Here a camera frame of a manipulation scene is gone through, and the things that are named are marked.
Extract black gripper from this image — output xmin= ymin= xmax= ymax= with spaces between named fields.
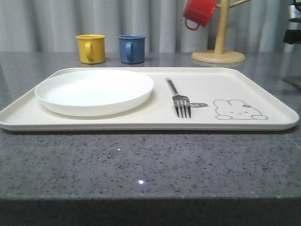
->
xmin=283 ymin=0 xmax=301 ymax=45

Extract silver metal fork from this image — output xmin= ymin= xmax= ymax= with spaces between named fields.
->
xmin=166 ymin=78 xmax=191 ymax=119

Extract white round plate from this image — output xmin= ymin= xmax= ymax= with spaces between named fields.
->
xmin=35 ymin=69 xmax=154 ymax=117

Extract wooden mug tree stand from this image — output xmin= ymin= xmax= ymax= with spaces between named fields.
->
xmin=191 ymin=0 xmax=248 ymax=64

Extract red mug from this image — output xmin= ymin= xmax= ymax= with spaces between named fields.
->
xmin=183 ymin=0 xmax=217 ymax=31

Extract cream rabbit print tray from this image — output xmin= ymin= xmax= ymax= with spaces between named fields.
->
xmin=0 ymin=67 xmax=299 ymax=131

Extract blue mug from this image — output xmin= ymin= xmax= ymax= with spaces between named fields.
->
xmin=119 ymin=34 xmax=146 ymax=64

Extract yellow mug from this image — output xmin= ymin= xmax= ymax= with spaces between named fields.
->
xmin=76 ymin=34 xmax=106 ymax=64

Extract grey curtain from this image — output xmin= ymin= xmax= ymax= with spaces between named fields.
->
xmin=0 ymin=0 xmax=301 ymax=53

